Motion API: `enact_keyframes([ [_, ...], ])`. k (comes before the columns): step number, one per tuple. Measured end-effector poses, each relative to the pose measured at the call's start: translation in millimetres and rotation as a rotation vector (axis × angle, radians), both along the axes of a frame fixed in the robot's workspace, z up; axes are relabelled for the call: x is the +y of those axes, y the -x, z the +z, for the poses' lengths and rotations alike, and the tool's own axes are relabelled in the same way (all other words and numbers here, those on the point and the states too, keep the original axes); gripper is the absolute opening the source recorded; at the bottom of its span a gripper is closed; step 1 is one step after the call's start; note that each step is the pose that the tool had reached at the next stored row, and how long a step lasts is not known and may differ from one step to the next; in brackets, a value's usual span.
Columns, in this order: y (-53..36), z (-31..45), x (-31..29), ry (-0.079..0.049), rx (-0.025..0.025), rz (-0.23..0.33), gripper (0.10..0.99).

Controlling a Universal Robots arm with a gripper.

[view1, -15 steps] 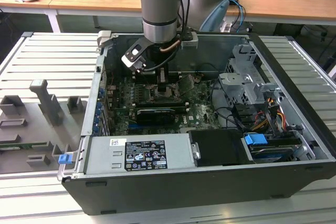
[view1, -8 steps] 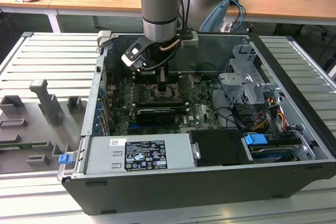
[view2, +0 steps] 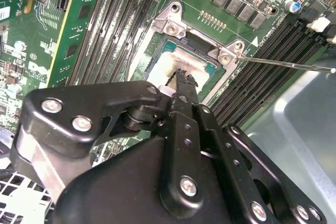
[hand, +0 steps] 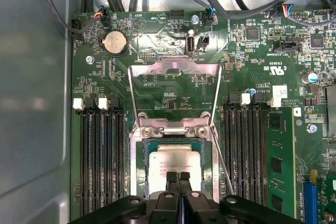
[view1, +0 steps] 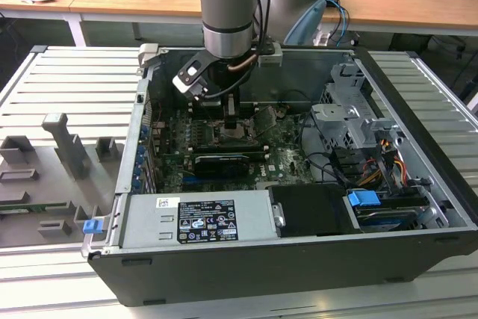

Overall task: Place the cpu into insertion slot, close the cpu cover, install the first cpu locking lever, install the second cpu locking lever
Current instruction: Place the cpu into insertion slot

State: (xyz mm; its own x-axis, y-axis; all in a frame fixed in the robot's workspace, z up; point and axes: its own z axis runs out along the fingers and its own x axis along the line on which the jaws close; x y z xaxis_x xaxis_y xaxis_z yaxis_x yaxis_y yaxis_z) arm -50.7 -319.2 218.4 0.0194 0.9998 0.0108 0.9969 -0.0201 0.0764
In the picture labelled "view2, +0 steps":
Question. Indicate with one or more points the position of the silver green CPU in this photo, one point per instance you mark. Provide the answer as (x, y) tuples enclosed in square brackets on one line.
[(183, 60)]

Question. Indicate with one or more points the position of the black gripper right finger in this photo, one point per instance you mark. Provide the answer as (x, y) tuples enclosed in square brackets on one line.
[(262, 171)]

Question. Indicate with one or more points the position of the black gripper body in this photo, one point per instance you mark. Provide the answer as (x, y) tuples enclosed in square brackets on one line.
[(118, 195)]

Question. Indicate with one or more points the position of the metal locking lever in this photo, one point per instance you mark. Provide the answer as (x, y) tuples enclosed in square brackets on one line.
[(288, 64)]

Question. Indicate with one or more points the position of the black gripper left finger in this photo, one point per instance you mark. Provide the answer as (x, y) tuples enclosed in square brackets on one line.
[(65, 113)]

